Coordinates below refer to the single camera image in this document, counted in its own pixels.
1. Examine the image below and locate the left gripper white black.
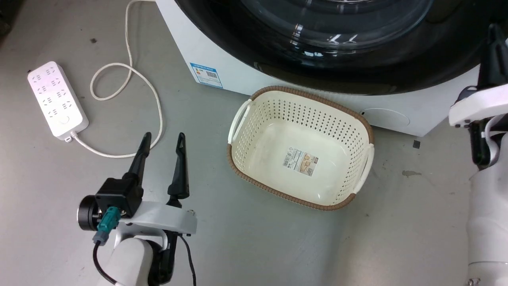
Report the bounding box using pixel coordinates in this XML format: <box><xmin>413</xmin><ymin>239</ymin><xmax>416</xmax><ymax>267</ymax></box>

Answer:
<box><xmin>77</xmin><ymin>132</ymin><xmax>198</xmax><ymax>236</ymax></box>

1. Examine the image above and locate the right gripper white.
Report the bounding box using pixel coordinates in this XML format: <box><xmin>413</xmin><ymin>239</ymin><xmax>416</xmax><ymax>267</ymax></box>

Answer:
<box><xmin>449</xmin><ymin>23</ymin><xmax>508</xmax><ymax>128</ymax></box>

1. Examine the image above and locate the black round washing machine door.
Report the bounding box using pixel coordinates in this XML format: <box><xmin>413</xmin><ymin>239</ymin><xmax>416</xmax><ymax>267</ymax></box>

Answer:
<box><xmin>174</xmin><ymin>0</ymin><xmax>508</xmax><ymax>96</ymax></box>

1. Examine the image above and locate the white washing machine body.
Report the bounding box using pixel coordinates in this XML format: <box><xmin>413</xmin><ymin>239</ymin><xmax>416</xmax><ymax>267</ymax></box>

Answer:
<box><xmin>155</xmin><ymin>0</ymin><xmax>481</xmax><ymax>138</ymax></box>

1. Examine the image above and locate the blue energy label sticker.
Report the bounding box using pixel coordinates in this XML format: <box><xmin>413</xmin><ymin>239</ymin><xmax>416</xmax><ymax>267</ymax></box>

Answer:
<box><xmin>189</xmin><ymin>62</ymin><xmax>223</xmax><ymax>89</ymax></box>

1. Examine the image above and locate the cream perforated laundry basket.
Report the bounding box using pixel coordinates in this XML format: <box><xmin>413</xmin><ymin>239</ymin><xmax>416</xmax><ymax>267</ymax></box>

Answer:
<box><xmin>227</xmin><ymin>85</ymin><xmax>375</xmax><ymax>211</ymax></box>

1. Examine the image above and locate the round white filter cover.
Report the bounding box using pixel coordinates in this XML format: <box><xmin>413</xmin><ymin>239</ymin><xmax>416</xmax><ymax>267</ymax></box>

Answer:
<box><xmin>362</xmin><ymin>107</ymin><xmax>410</xmax><ymax>128</ymax></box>

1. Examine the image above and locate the white power strip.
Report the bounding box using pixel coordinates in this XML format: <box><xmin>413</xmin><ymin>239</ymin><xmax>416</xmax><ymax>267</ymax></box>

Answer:
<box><xmin>27</xmin><ymin>61</ymin><xmax>89</xmax><ymax>142</ymax></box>

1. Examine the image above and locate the printed basket label sticker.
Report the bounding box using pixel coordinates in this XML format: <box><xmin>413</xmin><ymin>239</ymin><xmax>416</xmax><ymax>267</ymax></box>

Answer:
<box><xmin>282</xmin><ymin>147</ymin><xmax>319</xmax><ymax>176</ymax></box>

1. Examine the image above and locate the teal cable connector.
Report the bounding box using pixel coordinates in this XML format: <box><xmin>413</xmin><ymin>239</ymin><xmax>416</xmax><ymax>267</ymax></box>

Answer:
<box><xmin>92</xmin><ymin>206</ymin><xmax>121</xmax><ymax>245</ymax></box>

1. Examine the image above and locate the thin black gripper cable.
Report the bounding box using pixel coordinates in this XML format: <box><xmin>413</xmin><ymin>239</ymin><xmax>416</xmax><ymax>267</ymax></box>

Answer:
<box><xmin>179</xmin><ymin>234</ymin><xmax>197</xmax><ymax>286</ymax></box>

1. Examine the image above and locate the thin black cable with connector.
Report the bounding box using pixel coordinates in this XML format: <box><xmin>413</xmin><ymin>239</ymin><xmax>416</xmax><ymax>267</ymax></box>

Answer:
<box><xmin>92</xmin><ymin>242</ymin><xmax>119</xmax><ymax>286</ymax></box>

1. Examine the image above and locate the white power cable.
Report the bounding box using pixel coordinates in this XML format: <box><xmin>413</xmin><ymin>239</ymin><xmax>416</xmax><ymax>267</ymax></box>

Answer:
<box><xmin>65</xmin><ymin>0</ymin><xmax>164</xmax><ymax>159</ymax></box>

